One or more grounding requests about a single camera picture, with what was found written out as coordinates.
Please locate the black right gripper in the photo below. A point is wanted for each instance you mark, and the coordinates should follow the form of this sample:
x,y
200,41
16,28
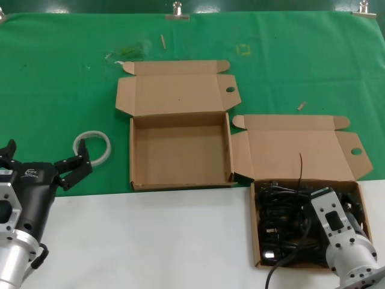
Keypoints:
x,y
354,218

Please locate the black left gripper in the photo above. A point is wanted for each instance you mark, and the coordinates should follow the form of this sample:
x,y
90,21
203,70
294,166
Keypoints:
x,y
36,192

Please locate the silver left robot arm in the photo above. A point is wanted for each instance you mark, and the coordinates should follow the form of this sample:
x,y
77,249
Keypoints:
x,y
12,259

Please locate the empty open cardboard box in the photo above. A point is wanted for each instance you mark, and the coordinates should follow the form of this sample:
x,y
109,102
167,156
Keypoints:
x,y
180,150

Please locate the clear adhesive tape roll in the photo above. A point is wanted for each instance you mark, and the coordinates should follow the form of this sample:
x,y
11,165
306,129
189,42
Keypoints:
x,y
107,149

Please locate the green table cloth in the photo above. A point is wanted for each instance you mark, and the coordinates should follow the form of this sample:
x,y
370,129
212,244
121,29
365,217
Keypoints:
x,y
60,75

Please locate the short wooden stick piece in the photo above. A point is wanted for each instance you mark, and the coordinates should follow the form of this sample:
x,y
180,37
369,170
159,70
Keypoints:
x,y
301,106

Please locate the white tape scrap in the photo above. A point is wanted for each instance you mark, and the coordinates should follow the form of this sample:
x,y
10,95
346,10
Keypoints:
x,y
119,62

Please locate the crumpled clear plastic wrapper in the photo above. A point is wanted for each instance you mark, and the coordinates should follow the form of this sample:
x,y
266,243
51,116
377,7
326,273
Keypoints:
x,y
129,51

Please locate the small wooden stick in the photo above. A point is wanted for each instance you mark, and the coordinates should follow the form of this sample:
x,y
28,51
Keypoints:
x,y
163,41

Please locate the metal binder clip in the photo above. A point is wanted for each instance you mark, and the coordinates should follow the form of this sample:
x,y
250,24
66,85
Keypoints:
x,y
364,12
177,15

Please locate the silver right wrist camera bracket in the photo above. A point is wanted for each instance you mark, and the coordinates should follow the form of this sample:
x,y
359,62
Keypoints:
x,y
328,207

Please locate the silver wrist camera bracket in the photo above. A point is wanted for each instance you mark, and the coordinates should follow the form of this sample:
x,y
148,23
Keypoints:
x,y
6,192
328,207

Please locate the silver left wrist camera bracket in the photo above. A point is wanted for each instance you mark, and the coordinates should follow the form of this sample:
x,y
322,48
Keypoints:
x,y
6,192

